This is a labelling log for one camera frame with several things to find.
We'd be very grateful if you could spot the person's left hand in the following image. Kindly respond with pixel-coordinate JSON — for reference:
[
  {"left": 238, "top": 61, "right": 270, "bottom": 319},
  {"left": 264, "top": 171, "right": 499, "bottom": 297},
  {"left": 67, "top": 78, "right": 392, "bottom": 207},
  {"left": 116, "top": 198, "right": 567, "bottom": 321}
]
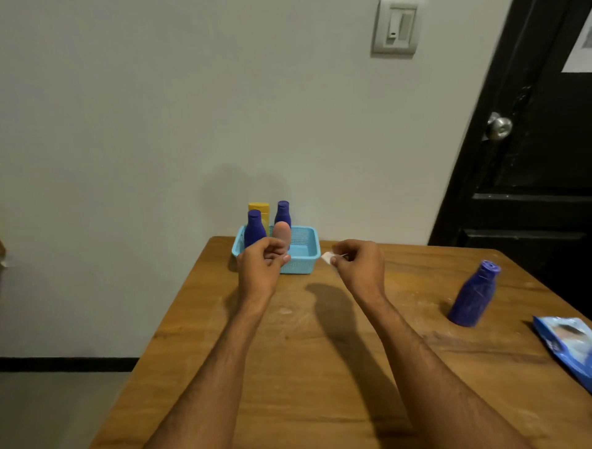
[{"left": 236, "top": 236, "right": 292, "bottom": 315}]

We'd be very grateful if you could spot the person's right hand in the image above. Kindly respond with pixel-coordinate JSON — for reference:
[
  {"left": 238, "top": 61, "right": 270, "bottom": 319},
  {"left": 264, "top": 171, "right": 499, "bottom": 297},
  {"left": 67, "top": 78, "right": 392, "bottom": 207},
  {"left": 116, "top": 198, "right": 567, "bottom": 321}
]
[{"left": 330, "top": 239, "right": 387, "bottom": 302}]

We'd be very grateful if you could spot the blue plastic basket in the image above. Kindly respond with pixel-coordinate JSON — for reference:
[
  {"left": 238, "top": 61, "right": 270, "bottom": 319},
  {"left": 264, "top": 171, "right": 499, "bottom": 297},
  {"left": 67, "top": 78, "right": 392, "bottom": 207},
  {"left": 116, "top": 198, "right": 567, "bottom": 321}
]
[{"left": 231, "top": 225, "right": 322, "bottom": 276}]

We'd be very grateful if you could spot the peach pink bottle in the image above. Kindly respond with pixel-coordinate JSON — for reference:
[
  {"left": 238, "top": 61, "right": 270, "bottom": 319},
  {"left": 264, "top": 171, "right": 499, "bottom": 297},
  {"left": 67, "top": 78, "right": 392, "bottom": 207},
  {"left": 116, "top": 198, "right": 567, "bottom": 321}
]
[{"left": 271, "top": 221, "right": 293, "bottom": 253}]

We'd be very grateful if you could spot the yellow capped bottle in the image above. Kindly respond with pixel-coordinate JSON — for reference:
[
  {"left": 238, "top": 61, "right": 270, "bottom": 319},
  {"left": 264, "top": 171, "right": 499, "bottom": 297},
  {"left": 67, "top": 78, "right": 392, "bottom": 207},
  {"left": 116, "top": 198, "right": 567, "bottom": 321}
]
[{"left": 248, "top": 202, "right": 271, "bottom": 231}]

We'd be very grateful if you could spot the blue wet wipes pack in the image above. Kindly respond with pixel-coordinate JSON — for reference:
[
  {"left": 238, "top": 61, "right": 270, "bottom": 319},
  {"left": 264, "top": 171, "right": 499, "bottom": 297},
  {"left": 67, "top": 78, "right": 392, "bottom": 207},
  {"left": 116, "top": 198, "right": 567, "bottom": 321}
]
[{"left": 532, "top": 316, "right": 592, "bottom": 394}]

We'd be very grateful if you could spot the person's left forearm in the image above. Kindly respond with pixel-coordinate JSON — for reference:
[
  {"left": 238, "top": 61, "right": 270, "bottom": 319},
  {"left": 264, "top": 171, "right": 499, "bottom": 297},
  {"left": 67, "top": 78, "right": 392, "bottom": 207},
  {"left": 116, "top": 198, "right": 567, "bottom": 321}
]
[{"left": 146, "top": 298, "right": 269, "bottom": 449}]

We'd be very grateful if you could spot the person's right forearm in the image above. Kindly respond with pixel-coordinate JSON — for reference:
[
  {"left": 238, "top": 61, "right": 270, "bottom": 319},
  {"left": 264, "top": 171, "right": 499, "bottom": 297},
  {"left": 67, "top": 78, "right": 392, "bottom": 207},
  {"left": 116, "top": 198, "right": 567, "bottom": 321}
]
[{"left": 356, "top": 294, "right": 533, "bottom": 449}]

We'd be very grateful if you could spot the wooden table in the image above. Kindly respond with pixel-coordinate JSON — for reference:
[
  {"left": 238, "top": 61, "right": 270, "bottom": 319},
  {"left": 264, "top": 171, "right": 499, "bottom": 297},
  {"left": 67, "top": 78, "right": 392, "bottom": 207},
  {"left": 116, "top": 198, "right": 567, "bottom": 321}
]
[{"left": 90, "top": 236, "right": 592, "bottom": 449}]

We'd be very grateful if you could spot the black panel door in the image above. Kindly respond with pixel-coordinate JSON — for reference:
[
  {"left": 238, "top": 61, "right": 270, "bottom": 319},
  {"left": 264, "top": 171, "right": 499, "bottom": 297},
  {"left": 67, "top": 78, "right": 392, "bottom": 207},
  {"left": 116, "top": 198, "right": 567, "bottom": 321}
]
[{"left": 427, "top": 0, "right": 592, "bottom": 321}]

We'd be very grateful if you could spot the silver door knob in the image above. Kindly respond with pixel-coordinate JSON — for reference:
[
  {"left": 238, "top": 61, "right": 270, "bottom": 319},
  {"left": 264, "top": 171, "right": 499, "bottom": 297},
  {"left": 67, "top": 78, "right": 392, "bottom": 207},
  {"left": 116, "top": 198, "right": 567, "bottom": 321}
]
[{"left": 483, "top": 112, "right": 514, "bottom": 142}]

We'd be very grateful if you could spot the black baseboard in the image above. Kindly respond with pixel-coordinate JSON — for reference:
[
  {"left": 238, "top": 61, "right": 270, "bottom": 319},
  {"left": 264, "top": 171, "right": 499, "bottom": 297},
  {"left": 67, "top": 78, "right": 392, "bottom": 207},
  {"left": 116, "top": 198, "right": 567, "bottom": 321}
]
[{"left": 0, "top": 356, "right": 139, "bottom": 373}]

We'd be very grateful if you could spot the white paper sheet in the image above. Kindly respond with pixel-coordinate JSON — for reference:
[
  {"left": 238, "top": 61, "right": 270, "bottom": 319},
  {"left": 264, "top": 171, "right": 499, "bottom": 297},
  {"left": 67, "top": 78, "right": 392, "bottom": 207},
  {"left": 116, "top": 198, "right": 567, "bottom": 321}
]
[{"left": 562, "top": 8, "right": 592, "bottom": 73}]

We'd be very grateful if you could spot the grey wall light switch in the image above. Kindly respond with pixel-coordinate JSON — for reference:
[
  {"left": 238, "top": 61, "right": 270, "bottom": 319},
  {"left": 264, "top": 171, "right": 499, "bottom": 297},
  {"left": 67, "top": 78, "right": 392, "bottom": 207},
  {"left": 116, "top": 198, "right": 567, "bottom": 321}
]
[{"left": 371, "top": 0, "right": 424, "bottom": 58}]

